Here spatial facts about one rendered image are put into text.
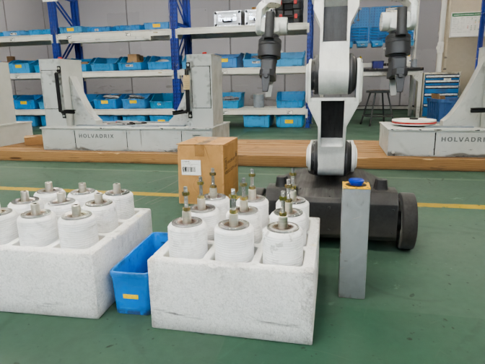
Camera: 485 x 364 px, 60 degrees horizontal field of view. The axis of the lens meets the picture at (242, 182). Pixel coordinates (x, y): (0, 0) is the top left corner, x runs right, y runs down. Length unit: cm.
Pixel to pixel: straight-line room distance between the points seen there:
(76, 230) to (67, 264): 9
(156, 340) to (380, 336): 52
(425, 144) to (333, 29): 161
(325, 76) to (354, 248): 65
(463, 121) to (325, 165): 175
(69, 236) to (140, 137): 225
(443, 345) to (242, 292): 47
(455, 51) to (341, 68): 586
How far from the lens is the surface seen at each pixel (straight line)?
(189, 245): 101
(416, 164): 301
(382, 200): 150
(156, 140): 329
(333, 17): 165
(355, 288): 122
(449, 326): 118
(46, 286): 121
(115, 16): 1067
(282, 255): 96
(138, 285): 113
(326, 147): 165
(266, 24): 164
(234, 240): 97
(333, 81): 154
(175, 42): 602
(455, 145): 312
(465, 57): 738
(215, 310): 102
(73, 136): 363
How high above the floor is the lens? 58
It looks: 13 degrees down
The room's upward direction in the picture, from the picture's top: 1 degrees counter-clockwise
